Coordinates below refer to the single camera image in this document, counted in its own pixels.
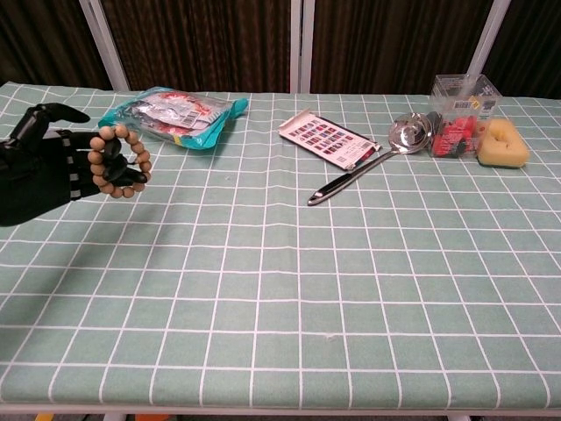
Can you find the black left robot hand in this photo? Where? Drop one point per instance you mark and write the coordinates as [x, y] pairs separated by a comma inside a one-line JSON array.
[[35, 175]]

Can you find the teal plastic snack bag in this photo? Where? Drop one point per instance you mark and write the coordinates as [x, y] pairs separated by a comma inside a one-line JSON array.
[[175, 115]]

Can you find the dark brown curtain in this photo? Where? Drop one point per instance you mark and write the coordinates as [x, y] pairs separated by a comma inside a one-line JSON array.
[[210, 39]]

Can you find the green checked tablecloth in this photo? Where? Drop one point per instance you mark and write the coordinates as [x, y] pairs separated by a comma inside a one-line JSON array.
[[280, 263]]

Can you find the flat printed cardboard package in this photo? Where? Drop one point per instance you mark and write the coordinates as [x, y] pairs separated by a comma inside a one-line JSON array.
[[328, 138]]

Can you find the clear plastic box with clips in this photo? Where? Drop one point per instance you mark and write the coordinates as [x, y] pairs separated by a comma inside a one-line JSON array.
[[460, 118]]

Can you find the yellow sponge with green base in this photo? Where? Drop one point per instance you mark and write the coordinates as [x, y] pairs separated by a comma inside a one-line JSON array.
[[504, 151]]

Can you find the white metal frame post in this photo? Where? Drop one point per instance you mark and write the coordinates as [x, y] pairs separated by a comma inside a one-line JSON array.
[[488, 39], [301, 44], [105, 44]]

